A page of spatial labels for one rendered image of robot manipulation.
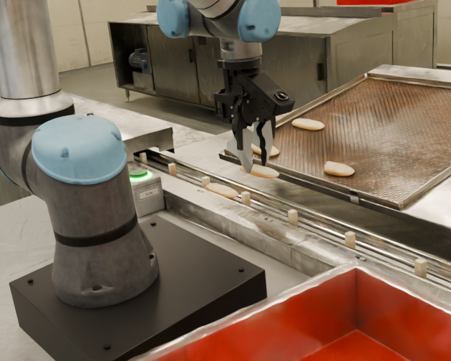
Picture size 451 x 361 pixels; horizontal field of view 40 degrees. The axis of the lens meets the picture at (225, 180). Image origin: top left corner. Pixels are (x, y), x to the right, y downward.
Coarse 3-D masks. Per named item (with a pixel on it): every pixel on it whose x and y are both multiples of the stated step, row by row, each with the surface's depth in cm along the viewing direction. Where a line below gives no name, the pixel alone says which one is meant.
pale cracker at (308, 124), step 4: (296, 120) 149; (300, 120) 148; (304, 120) 147; (308, 120) 147; (312, 120) 146; (296, 124) 147; (300, 124) 147; (304, 124) 146; (308, 124) 145; (312, 124) 144; (316, 124) 144; (320, 124) 144; (304, 128) 145; (308, 128) 144; (312, 128) 144; (316, 128) 143; (320, 128) 143
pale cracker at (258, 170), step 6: (240, 168) 122; (252, 168) 119; (258, 168) 119; (264, 168) 118; (270, 168) 118; (252, 174) 118; (258, 174) 117; (264, 174) 116; (270, 174) 116; (276, 174) 116
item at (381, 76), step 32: (352, 96) 157; (384, 96) 152; (448, 96) 143; (288, 128) 148; (384, 128) 135; (416, 128) 132; (256, 160) 134; (384, 160) 122; (448, 160) 116; (384, 192) 112; (416, 192) 107
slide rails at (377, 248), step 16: (160, 160) 156; (176, 176) 143; (192, 176) 142; (240, 192) 130; (272, 208) 120; (320, 224) 112; (400, 256) 98; (432, 272) 92; (448, 272) 92; (448, 288) 88
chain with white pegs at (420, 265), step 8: (144, 160) 157; (248, 200) 124; (256, 208) 124; (288, 216) 114; (296, 216) 114; (296, 224) 114; (352, 232) 103; (352, 240) 102; (416, 264) 92; (424, 264) 91; (416, 272) 92; (424, 272) 92; (432, 280) 92
